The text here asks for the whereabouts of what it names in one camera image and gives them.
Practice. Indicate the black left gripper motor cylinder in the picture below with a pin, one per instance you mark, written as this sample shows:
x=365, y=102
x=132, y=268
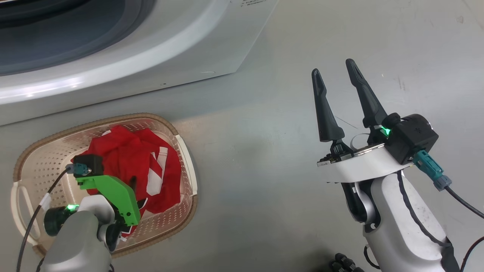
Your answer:
x=56, y=221

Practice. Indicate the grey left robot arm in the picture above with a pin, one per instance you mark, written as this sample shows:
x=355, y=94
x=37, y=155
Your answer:
x=75, y=241

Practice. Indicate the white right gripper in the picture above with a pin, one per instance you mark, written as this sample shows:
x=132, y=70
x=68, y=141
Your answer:
x=359, y=168

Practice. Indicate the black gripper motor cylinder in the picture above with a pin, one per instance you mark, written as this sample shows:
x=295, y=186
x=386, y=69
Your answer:
x=56, y=221
x=425, y=121

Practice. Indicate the cream perforated laundry basket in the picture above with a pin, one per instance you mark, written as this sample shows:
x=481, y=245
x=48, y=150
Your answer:
x=41, y=162

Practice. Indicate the black robot base connectors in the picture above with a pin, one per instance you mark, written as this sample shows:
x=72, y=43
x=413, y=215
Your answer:
x=344, y=264

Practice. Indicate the white front-load washing machine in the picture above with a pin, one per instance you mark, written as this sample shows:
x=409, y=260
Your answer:
x=151, y=56

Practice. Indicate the red basketball jersey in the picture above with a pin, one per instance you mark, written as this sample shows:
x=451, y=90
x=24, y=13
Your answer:
x=124, y=155

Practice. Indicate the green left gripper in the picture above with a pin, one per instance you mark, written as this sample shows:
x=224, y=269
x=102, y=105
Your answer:
x=117, y=196

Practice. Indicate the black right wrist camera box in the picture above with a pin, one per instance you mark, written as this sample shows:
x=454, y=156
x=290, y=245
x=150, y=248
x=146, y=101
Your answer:
x=410, y=143

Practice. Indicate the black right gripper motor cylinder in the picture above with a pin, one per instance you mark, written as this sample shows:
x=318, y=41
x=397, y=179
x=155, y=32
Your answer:
x=425, y=121

